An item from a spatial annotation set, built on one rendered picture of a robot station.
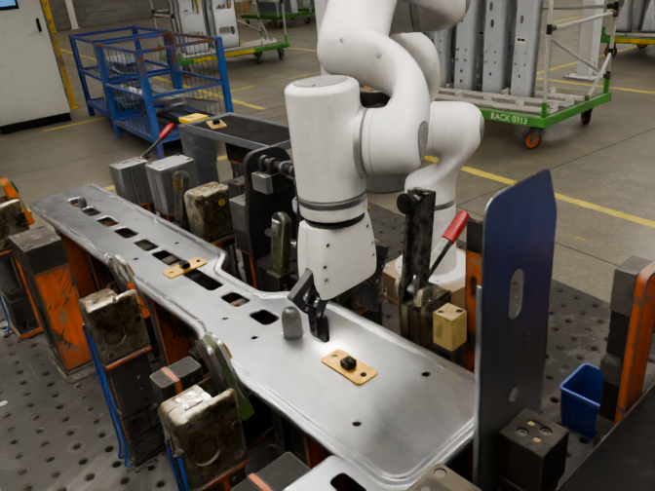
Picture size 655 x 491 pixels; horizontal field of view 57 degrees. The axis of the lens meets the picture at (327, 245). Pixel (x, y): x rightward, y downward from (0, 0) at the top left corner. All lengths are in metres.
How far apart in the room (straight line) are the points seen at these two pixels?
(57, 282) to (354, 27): 0.92
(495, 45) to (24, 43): 5.10
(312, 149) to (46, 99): 7.32
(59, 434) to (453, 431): 0.87
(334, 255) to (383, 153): 0.15
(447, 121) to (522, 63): 4.03
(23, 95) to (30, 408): 6.58
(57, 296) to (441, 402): 0.93
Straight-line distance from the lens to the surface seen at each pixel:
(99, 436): 1.35
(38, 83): 7.90
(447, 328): 0.85
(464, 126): 1.35
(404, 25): 1.08
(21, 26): 7.84
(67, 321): 1.49
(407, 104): 0.68
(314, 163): 0.68
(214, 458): 0.83
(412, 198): 0.83
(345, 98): 0.67
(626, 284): 0.71
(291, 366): 0.88
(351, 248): 0.75
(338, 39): 0.78
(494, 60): 5.52
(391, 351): 0.89
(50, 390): 1.53
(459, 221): 0.94
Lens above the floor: 1.52
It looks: 26 degrees down
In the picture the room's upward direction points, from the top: 6 degrees counter-clockwise
